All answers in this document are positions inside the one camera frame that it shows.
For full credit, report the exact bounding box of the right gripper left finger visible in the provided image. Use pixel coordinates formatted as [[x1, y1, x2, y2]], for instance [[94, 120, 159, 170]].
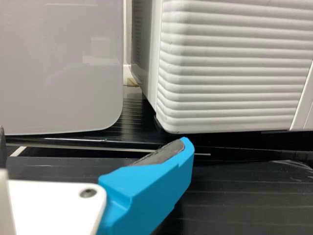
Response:
[[0, 125, 7, 170]]

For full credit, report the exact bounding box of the incubator door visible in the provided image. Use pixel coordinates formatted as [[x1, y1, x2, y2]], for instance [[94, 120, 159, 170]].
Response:
[[156, 0, 313, 135]]

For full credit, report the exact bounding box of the black platform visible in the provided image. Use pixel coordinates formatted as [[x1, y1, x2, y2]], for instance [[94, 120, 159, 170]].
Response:
[[0, 153, 313, 235], [4, 92, 313, 162]]

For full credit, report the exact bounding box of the white box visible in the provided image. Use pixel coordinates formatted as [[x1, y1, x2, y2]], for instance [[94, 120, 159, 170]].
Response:
[[0, 0, 124, 137]]

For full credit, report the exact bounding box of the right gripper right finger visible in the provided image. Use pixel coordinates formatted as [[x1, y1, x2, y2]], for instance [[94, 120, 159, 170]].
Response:
[[96, 137, 196, 235]]

